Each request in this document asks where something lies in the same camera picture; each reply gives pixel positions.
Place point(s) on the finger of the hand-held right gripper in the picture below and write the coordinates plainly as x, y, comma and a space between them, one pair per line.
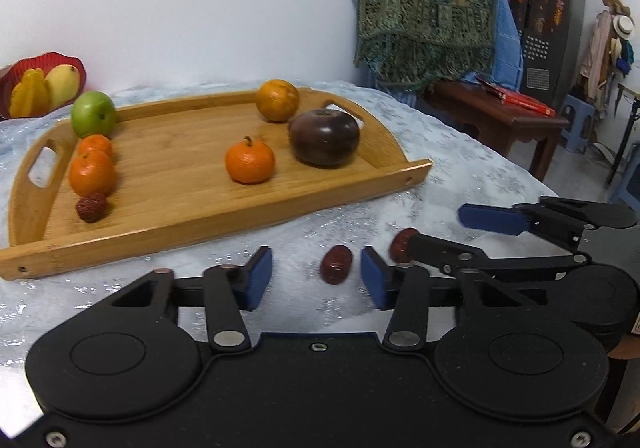
490, 219
450, 253

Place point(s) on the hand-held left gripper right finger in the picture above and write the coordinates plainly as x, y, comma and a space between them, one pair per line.
374, 280

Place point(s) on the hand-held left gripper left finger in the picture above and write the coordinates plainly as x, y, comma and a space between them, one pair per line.
260, 278

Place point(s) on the red date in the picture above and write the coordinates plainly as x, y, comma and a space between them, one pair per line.
336, 265
91, 208
400, 245

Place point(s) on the wooden serving tray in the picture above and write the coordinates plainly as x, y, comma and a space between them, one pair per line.
190, 188

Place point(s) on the orange tangerine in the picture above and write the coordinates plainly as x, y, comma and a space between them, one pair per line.
250, 162
97, 143
91, 175

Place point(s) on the dark purple round fruit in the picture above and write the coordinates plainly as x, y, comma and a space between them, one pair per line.
324, 137

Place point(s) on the wooden side table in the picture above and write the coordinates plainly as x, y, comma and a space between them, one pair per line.
490, 120

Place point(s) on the red book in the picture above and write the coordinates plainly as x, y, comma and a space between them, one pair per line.
520, 100

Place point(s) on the blue plastic stool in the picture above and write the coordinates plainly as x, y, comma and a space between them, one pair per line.
575, 122

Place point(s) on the dull orange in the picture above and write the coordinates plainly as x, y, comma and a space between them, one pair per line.
277, 100

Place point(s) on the folding table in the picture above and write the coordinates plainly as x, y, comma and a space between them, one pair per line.
627, 100

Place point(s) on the black cabinet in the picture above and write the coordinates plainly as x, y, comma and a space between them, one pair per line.
547, 37

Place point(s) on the hanging clothes rack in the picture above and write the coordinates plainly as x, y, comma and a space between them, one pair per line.
597, 52

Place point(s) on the green patterned cloth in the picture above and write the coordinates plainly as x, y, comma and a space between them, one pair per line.
425, 7

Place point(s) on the white hat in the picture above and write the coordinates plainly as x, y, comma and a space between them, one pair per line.
623, 26

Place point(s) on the green apple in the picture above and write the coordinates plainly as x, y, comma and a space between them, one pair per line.
93, 113

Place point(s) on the yellow mango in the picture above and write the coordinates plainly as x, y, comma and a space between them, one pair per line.
62, 85

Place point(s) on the yellow star fruit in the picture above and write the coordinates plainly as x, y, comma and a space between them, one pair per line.
30, 95

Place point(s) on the red fruit basket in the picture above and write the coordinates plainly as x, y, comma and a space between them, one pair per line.
15, 70

